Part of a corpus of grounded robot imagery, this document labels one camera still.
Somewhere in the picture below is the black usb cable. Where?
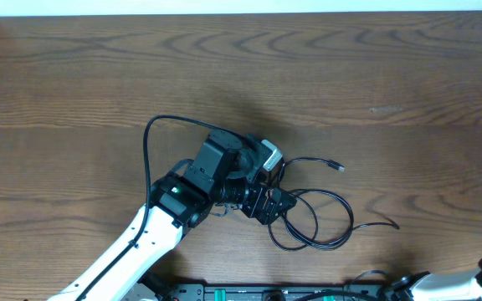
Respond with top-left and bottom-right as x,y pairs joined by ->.
267,156 -> 401,253

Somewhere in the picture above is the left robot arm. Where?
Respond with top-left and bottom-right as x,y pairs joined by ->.
53,130 -> 296,301

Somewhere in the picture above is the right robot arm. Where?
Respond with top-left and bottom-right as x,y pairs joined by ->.
381,258 -> 482,301

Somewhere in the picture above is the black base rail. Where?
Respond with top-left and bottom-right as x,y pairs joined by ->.
123,269 -> 392,301

